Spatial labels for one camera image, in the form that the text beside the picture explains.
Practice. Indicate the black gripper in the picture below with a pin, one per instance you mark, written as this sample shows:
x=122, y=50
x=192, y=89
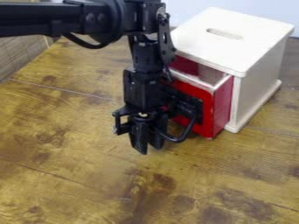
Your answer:
x=137, y=117

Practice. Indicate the black metal drawer handle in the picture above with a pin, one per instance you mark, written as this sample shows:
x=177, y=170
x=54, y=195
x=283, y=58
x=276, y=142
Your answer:
x=184, y=109

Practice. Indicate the red drawer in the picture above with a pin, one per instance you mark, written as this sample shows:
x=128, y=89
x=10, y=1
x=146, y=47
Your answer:
x=208, y=85

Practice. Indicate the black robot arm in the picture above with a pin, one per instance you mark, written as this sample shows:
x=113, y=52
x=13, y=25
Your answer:
x=93, y=24

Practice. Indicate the white wooden box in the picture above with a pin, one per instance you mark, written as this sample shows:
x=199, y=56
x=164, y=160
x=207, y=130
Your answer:
x=244, y=46

